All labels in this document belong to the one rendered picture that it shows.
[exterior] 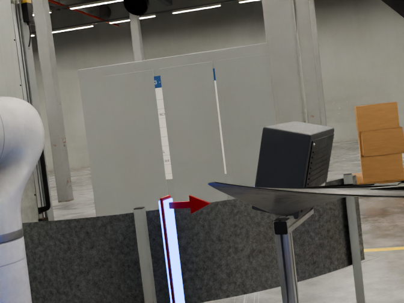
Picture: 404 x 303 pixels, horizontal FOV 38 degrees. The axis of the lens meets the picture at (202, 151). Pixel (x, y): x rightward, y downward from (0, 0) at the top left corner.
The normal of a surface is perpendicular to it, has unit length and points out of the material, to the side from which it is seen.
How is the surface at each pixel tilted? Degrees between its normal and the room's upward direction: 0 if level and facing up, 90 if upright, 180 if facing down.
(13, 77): 90
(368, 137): 90
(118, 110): 90
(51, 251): 90
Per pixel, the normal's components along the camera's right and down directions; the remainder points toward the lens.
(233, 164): -0.22, 0.07
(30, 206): 0.91, -0.08
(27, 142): 0.72, 0.02
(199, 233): 0.18, 0.04
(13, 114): 0.67, -0.50
